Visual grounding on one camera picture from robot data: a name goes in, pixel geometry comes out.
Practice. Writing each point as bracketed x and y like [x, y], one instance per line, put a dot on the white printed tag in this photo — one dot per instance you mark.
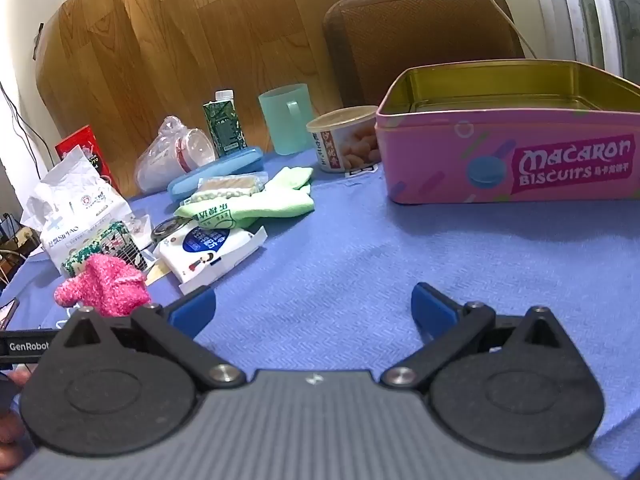
[361, 171]

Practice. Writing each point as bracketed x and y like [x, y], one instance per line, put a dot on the light green labelled packet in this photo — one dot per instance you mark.
[205, 215]

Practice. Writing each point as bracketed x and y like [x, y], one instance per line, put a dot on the wooden board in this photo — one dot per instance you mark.
[175, 60]

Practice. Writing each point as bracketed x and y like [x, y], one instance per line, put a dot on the blue tablecloth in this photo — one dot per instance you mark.
[325, 250]

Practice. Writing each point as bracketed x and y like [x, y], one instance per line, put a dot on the round snack can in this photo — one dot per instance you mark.
[340, 145]

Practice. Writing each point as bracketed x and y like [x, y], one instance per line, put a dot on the pink biscuit tin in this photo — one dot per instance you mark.
[440, 160]

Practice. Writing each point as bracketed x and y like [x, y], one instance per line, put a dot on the clear biscuit packet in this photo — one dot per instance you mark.
[225, 190]

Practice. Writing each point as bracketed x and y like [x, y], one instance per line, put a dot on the green plastic cup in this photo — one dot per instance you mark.
[285, 120]

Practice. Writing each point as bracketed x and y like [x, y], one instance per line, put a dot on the pink fluffy cloth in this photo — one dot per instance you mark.
[105, 285]

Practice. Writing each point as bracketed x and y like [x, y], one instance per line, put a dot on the window with metal frame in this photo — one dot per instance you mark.
[575, 10]

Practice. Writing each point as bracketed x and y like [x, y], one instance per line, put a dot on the blue plastic case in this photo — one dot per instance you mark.
[220, 174]

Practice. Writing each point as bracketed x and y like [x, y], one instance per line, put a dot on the brown chair back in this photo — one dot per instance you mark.
[425, 35]

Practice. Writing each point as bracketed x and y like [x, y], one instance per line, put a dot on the green drink carton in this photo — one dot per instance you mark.
[225, 125]

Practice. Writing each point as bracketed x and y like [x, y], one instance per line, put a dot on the person's left hand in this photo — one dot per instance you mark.
[11, 440]

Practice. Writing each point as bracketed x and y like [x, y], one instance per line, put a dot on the plastic cup in clear bag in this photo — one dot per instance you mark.
[165, 160]

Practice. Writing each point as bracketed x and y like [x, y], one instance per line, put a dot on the white blue tissue pack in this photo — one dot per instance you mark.
[210, 250]

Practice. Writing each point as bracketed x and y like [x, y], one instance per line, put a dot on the black round lid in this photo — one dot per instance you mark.
[167, 228]

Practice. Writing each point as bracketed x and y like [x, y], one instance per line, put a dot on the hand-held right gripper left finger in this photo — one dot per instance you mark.
[192, 310]

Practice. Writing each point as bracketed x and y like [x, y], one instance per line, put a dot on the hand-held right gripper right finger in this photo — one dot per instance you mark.
[432, 310]

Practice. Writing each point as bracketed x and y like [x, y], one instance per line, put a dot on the red snack packet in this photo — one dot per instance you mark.
[82, 145]

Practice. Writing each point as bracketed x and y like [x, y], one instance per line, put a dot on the white paper bag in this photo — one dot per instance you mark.
[75, 205]

